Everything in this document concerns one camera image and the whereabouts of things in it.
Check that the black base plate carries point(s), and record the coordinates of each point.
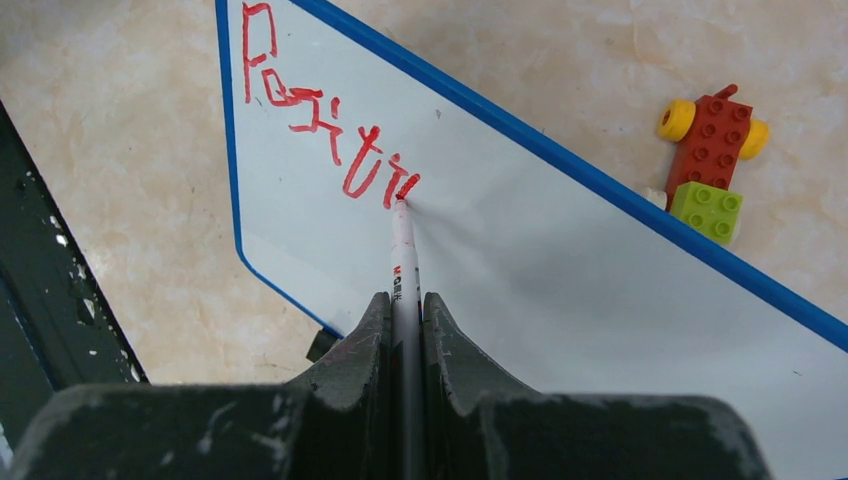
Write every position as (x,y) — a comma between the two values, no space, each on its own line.
(57,328)

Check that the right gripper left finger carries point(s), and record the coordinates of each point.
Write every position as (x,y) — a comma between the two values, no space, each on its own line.
(330,422)

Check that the blue framed whiteboard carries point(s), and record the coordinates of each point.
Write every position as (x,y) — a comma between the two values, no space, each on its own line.
(567,278)

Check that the white whiteboard marker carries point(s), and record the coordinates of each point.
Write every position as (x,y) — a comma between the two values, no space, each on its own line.
(406,319)

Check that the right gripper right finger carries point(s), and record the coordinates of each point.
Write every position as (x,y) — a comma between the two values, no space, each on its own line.
(483,423)

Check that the colourful toy brick vehicle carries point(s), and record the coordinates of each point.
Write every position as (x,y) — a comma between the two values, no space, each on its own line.
(711,136)

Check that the metal whiteboard stand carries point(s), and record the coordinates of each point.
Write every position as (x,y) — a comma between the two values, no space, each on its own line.
(323,341)

